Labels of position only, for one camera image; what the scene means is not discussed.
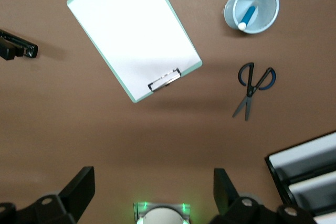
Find black stapler with red end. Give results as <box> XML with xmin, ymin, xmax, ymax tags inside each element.
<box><xmin>0</xmin><ymin>29</ymin><xmax>39</xmax><ymax>61</ymax></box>

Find black blue scissors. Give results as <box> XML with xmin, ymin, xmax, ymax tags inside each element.
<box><xmin>232</xmin><ymin>62</ymin><xmax>277</xmax><ymax>122</ymax></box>

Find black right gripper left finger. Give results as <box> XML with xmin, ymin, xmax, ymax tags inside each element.
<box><xmin>0</xmin><ymin>166</ymin><xmax>96</xmax><ymax>224</ymax></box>

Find white paper sheet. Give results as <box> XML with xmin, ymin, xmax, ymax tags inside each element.
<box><xmin>68</xmin><ymin>0</ymin><xmax>201</xmax><ymax>101</ymax></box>

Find black stacked paper tray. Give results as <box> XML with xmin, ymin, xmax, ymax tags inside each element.
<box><xmin>264</xmin><ymin>131</ymin><xmax>336</xmax><ymax>224</ymax></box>

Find clear arm base plate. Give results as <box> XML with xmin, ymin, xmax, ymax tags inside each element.
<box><xmin>133</xmin><ymin>201</ymin><xmax>192</xmax><ymax>224</ymax></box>

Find blue marker pen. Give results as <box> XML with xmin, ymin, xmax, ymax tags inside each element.
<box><xmin>237</xmin><ymin>5</ymin><xmax>257</xmax><ymax>31</ymax></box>

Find mint green clipboard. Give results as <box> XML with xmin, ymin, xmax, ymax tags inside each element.
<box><xmin>66</xmin><ymin>0</ymin><xmax>203</xmax><ymax>104</ymax></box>

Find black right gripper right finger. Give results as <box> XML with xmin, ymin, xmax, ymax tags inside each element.
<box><xmin>209</xmin><ymin>168</ymin><xmax>320</xmax><ymax>224</ymax></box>

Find white paper stack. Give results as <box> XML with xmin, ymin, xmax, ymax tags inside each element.
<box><xmin>268</xmin><ymin>135</ymin><xmax>336</xmax><ymax>175</ymax></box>
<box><xmin>288</xmin><ymin>176</ymin><xmax>336</xmax><ymax>209</ymax></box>

